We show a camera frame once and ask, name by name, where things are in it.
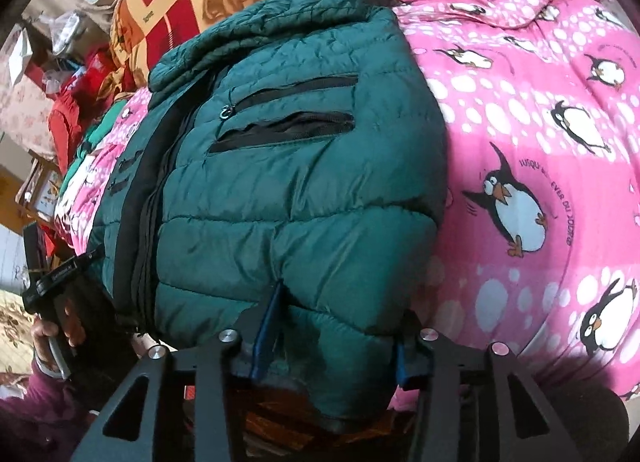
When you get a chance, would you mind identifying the dark green puffer jacket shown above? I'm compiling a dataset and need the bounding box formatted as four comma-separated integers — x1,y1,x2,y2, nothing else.
89,0,447,421

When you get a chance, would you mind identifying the purple sleeve forearm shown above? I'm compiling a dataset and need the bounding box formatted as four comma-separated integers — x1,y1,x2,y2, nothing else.
1,358,92,461

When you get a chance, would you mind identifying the red clothes pile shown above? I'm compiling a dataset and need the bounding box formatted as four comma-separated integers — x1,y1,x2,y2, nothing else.
48,45,136,174

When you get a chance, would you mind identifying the person's left hand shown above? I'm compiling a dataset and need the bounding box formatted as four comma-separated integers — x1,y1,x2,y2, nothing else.
30,299,86,373

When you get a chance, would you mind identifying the green garment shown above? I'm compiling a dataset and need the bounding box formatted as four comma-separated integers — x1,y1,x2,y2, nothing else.
58,98,128,195

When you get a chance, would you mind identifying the pink penguin bedsheet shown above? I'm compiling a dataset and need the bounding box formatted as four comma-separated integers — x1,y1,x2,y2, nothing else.
56,0,639,398

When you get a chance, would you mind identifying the wooden picture frame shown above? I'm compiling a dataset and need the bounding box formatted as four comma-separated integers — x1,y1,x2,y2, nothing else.
15,150,63,228

